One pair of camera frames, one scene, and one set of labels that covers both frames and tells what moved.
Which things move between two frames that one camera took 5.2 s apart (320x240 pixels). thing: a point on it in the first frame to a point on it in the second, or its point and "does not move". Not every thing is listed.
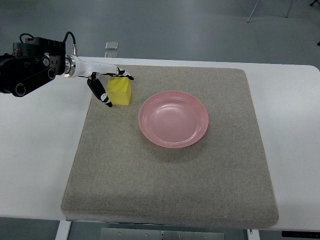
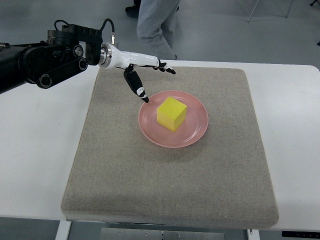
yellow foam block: x=119 y=90 to x=171 y=114
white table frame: x=63 y=230 does not move
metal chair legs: x=311 y=4 does not move
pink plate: x=173 y=119 does not move
